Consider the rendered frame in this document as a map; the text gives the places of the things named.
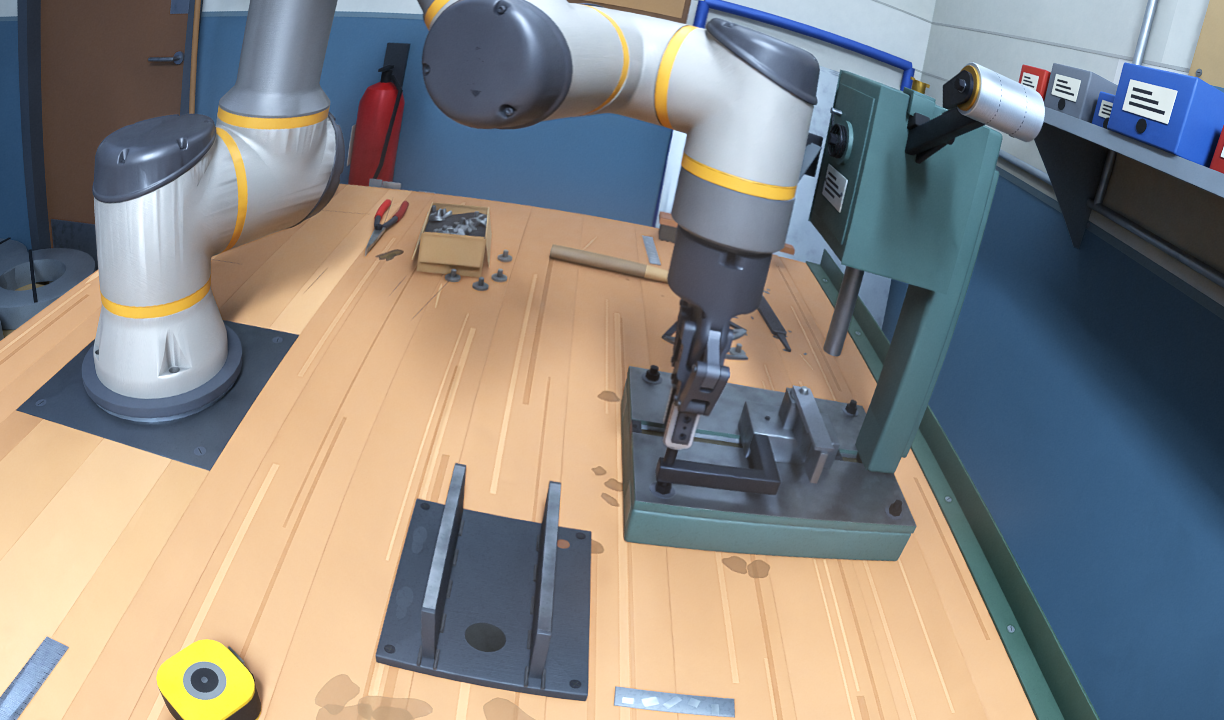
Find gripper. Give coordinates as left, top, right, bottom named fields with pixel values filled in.
left=664, top=228, right=774, bottom=454

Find dark shuttle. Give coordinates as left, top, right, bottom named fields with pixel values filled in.
left=656, top=430, right=782, bottom=497

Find grey steel feed tube block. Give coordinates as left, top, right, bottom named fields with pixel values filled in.
left=778, top=384, right=840, bottom=487

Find grey steel ram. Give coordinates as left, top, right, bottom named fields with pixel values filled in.
left=823, top=268, right=864, bottom=359

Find green rivet press body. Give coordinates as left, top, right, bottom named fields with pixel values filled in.
left=622, top=69, right=1004, bottom=562

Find black hand tool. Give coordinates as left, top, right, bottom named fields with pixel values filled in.
left=722, top=288, right=795, bottom=362

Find cardboard box of rivets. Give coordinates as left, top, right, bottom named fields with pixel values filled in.
left=414, top=202, right=494, bottom=277

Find black lever with white roller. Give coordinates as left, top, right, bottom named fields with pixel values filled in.
left=905, top=62, right=1048, bottom=163

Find red fire extinguisher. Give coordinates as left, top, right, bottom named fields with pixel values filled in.
left=348, top=42, right=412, bottom=189

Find grey bin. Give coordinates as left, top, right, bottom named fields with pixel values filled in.
left=1046, top=62, right=1115, bottom=122

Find large blue bin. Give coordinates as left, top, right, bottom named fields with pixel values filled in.
left=1106, top=61, right=1224, bottom=167

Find yellow tape measure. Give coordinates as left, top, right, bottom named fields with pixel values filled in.
left=155, top=638, right=264, bottom=720

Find brown notice board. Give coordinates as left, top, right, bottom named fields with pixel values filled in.
left=1186, top=0, right=1224, bottom=97

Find brown door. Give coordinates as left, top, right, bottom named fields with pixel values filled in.
left=38, top=0, right=202, bottom=227

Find grey foam blocks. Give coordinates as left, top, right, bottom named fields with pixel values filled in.
left=0, top=237, right=99, bottom=363

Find grey steel ruler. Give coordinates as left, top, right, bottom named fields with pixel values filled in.
left=0, top=636, right=71, bottom=720

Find wooden-handled hammer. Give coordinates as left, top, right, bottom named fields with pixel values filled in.
left=548, top=212, right=681, bottom=287

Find dark grey two-rail tray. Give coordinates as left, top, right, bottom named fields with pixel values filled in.
left=375, top=462, right=594, bottom=702

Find grey metal strap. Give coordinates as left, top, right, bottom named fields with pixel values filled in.
left=612, top=685, right=737, bottom=720

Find red-handled pliers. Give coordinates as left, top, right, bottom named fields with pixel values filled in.
left=363, top=198, right=411, bottom=257

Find grey wall shelf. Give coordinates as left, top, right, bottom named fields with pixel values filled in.
left=1030, top=100, right=1224, bottom=336

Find grey wall conduit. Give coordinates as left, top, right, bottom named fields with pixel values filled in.
left=1130, top=0, right=1160, bottom=71

